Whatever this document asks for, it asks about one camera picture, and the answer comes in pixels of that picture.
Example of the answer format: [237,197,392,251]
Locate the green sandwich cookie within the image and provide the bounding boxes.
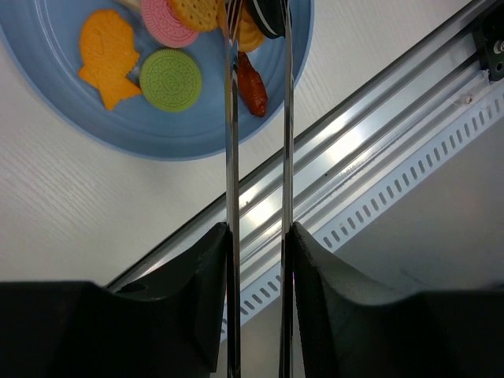
[139,49,202,113]

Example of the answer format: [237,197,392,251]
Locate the orange fish cookie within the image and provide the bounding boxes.
[79,9,142,111]

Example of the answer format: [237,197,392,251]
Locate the tan round cracker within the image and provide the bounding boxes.
[169,0,221,32]

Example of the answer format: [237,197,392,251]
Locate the aluminium frame rail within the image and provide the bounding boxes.
[105,0,504,295]

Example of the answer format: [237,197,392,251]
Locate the red chicken wing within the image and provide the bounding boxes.
[238,52,268,117]

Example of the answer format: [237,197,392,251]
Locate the black sandwich cookie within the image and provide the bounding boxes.
[246,0,289,39]

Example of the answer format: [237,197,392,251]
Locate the blue plate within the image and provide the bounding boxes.
[0,0,316,161]

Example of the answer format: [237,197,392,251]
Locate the pink sandwich cookie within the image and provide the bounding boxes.
[140,0,199,49]

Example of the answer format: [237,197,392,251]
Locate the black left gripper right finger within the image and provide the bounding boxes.
[289,224,503,377]

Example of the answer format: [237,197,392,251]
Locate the white cream block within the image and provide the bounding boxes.
[117,0,141,12]

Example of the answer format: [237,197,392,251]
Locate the yellow swirl cookie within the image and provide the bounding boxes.
[217,1,265,53]

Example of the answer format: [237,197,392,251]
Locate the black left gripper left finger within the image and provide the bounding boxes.
[1,223,228,377]

